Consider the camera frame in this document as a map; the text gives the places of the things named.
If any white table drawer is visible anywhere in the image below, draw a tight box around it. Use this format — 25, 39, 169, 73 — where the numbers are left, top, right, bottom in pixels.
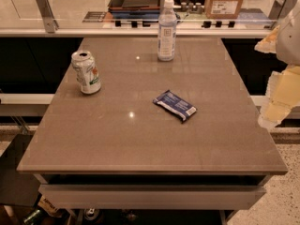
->
39, 185, 265, 210

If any blue snack packet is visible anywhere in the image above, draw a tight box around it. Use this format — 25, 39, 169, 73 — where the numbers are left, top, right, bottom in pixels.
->
153, 90, 197, 122

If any brown cardboard box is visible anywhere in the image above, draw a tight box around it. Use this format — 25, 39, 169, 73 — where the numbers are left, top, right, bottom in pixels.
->
204, 0, 243, 19

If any left metal rail bracket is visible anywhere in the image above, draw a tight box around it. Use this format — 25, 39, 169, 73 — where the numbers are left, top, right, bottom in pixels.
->
36, 0, 59, 34

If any blue plastic water bottle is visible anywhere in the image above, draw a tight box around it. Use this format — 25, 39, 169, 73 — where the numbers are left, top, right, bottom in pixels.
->
157, 0, 177, 61

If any dark tray with items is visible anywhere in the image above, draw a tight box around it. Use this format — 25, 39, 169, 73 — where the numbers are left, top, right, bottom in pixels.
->
108, 0, 160, 20

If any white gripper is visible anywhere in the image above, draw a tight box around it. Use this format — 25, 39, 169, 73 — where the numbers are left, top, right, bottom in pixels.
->
254, 0, 300, 129

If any metal rail bracket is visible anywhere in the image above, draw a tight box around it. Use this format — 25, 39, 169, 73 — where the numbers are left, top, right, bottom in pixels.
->
36, 0, 59, 34
268, 0, 298, 26

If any white green 7up can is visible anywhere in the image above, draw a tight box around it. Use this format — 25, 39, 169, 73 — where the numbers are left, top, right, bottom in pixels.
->
71, 50, 101, 95

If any green bottle under table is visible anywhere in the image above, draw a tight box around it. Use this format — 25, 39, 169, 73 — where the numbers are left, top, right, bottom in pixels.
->
22, 209, 44, 225

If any right metal rail bracket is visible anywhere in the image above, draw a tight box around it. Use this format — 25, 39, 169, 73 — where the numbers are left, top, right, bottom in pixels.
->
268, 0, 298, 26

